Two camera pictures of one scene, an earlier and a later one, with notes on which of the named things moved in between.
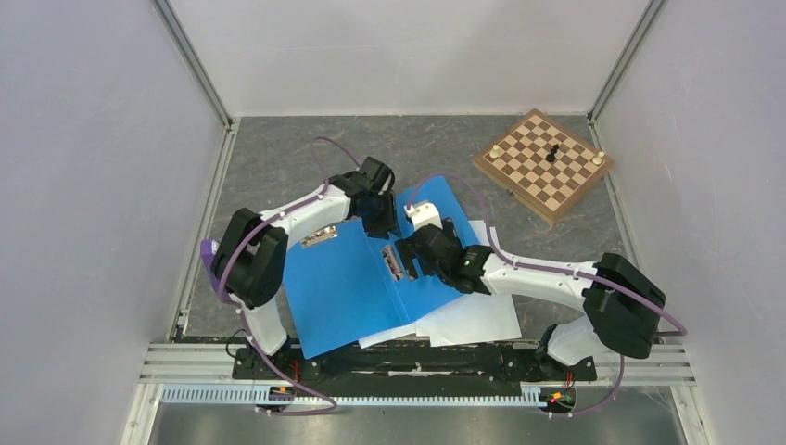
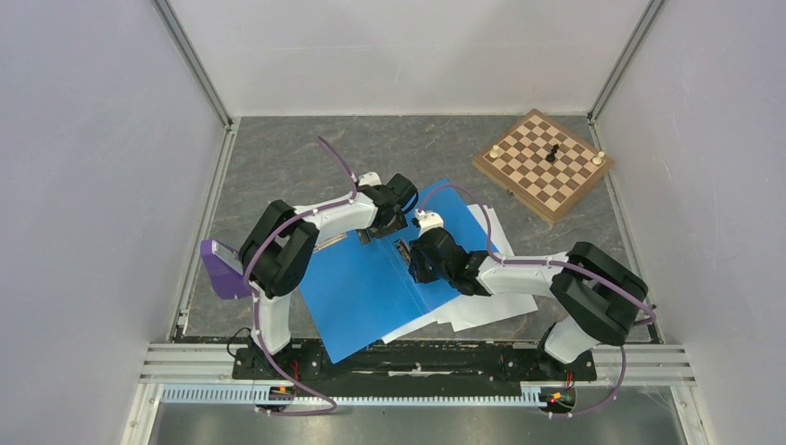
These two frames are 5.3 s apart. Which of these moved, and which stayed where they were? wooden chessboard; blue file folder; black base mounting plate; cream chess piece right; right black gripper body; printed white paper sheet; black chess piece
Moved: printed white paper sheet; blue file folder
Stayed: black base mounting plate; right black gripper body; cream chess piece right; black chess piece; wooden chessboard
